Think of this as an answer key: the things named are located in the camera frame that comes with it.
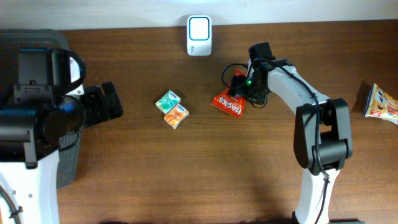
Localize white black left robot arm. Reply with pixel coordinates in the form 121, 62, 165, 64
1, 47, 124, 223

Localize white barcode scanner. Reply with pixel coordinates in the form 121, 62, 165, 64
187, 15, 212, 57

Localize orange tissue pack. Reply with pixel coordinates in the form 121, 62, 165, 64
164, 104, 189, 129

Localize grey plastic mesh basket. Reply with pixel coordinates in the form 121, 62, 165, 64
1, 29, 82, 189

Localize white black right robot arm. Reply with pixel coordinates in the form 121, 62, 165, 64
228, 42, 353, 223

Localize teal tissue pack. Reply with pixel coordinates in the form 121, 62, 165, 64
155, 90, 181, 114

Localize yellow snack bag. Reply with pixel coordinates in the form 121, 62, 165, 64
363, 83, 397, 124

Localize red Hacks candy bag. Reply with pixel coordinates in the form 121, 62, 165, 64
211, 84, 246, 118

